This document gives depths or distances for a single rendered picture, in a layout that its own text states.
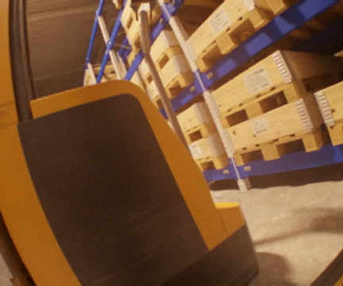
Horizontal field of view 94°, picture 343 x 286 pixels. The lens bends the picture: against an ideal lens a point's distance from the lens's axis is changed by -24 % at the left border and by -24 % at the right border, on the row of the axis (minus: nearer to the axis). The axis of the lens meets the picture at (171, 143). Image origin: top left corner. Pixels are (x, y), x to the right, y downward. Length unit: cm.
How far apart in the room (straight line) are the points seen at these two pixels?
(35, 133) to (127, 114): 27
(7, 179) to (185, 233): 54
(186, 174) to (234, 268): 40
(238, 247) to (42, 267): 65
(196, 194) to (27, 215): 51
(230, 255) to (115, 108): 63
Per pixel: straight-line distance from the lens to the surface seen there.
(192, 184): 66
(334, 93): 133
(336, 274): 42
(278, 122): 150
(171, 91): 238
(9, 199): 64
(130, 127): 60
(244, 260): 85
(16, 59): 76
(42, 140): 58
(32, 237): 64
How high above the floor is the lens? 63
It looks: 2 degrees up
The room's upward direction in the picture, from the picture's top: 22 degrees counter-clockwise
